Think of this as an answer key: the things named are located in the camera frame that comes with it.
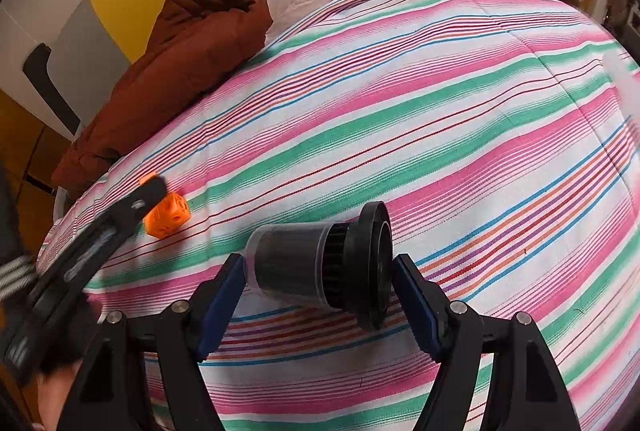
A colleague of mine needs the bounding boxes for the black lidded clear jar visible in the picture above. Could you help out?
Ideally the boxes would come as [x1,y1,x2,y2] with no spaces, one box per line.
[244,202,393,330]

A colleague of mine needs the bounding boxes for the person's left hand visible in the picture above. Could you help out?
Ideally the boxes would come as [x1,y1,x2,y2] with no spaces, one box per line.
[29,300,104,431]

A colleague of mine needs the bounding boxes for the orange plastic cube block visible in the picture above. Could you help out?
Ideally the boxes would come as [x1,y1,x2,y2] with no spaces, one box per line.
[143,192,191,239]

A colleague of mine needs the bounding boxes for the orange wooden wardrobe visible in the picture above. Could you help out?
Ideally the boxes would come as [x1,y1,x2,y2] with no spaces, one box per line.
[0,92,70,255]

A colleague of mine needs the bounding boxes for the striped bed sheet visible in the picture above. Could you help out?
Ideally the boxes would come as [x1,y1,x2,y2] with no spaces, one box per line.
[38,0,639,430]

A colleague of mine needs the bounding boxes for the dark red quilted jacket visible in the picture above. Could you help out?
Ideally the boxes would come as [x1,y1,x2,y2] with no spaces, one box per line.
[52,0,272,198]

